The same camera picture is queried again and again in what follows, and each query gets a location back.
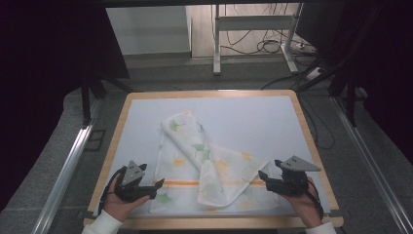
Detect white table mat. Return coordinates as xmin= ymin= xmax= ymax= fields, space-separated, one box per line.
xmin=92 ymin=95 xmax=332 ymax=218

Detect white metal desk frame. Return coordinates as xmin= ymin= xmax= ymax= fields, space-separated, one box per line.
xmin=212 ymin=3 xmax=305 ymax=76

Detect tangled black floor cables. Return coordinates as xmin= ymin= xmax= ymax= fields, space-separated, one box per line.
xmin=223 ymin=28 xmax=318 ymax=57

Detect black metal stand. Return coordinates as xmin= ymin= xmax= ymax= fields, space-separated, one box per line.
xmin=80 ymin=72 xmax=134 ymax=129
xmin=297 ymin=57 xmax=368 ymax=129

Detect person's right hand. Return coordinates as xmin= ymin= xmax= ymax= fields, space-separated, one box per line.
xmin=279 ymin=176 xmax=324 ymax=228

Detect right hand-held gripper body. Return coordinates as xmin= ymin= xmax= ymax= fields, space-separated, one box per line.
xmin=266 ymin=155 xmax=321 ymax=197

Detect person's left hand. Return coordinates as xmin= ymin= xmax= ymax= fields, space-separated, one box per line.
xmin=102 ymin=175 xmax=152 ymax=223

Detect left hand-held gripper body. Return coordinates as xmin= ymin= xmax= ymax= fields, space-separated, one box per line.
xmin=114 ymin=160 xmax=158 ymax=203

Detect black floor plate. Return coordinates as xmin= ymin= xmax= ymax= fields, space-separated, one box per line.
xmin=84 ymin=129 xmax=107 ymax=152

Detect white cabinet panel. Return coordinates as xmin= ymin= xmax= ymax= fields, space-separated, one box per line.
xmin=105 ymin=5 xmax=193 ymax=57

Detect long black floor cable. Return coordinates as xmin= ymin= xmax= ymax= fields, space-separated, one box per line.
xmin=260 ymin=58 xmax=322 ymax=92

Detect thin black looped cable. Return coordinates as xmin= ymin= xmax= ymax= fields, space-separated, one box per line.
xmin=298 ymin=94 xmax=336 ymax=151

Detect aluminium floor rail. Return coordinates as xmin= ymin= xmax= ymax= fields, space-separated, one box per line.
xmin=30 ymin=97 xmax=105 ymax=234
xmin=330 ymin=96 xmax=413 ymax=234

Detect wooden table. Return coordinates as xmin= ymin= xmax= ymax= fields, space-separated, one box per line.
xmin=83 ymin=90 xmax=345 ymax=231

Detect white power strip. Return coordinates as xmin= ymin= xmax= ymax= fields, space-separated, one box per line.
xmin=305 ymin=66 xmax=325 ymax=81

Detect white towel with leaf print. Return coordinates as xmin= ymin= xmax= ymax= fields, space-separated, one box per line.
xmin=149 ymin=109 xmax=282 ymax=215

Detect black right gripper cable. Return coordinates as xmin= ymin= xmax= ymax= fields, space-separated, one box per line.
xmin=305 ymin=179 xmax=325 ymax=220

